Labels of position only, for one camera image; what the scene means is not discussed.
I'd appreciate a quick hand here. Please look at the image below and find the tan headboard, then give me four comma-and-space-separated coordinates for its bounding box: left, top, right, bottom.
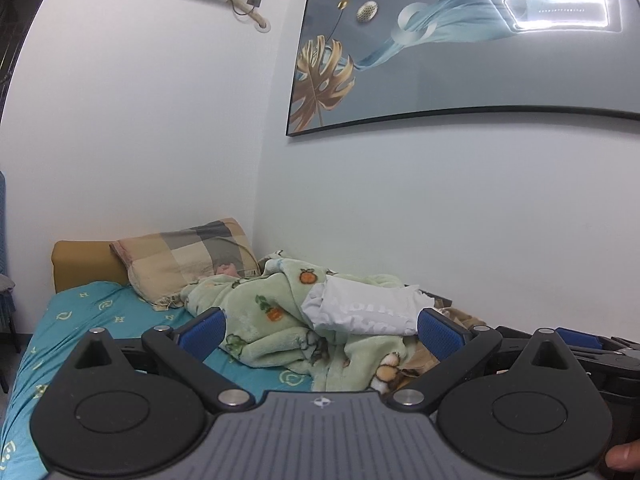
51, 240, 130, 293

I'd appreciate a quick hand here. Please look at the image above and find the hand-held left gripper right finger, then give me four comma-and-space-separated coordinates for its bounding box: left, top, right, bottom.
392, 308, 576, 413

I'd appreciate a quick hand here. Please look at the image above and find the person's right hand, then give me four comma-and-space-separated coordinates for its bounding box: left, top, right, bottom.
605, 439, 640, 472

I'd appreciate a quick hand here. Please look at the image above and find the green printed fleece blanket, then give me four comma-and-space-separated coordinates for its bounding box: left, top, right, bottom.
181, 255, 481, 393

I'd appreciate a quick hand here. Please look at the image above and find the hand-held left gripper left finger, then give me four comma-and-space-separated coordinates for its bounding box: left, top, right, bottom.
67, 307, 257, 413

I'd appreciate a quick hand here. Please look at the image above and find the framed wall picture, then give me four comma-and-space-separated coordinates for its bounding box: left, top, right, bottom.
286, 0, 640, 137

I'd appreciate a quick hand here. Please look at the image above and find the tan cloth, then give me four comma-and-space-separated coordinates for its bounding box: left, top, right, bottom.
410, 305, 488, 386

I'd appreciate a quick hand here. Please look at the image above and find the white shirt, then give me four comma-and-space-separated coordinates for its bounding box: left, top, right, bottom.
301, 280, 436, 337

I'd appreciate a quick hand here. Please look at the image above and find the air conditioner pipe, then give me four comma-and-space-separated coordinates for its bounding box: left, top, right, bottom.
227, 0, 271, 31

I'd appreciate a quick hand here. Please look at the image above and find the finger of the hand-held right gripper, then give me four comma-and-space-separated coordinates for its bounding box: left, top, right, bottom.
556, 327, 640, 361

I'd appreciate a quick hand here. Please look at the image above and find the plaid pillow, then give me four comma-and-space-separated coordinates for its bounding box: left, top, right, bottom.
110, 218, 261, 308

